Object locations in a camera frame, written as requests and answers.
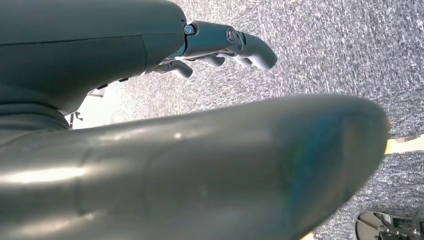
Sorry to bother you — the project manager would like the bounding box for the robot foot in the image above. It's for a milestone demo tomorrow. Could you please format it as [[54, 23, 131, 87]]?
[[355, 210, 424, 240]]

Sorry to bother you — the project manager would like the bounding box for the ribbed grey left arm sleeve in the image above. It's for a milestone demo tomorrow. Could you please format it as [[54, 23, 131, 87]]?
[[0, 102, 70, 133]]

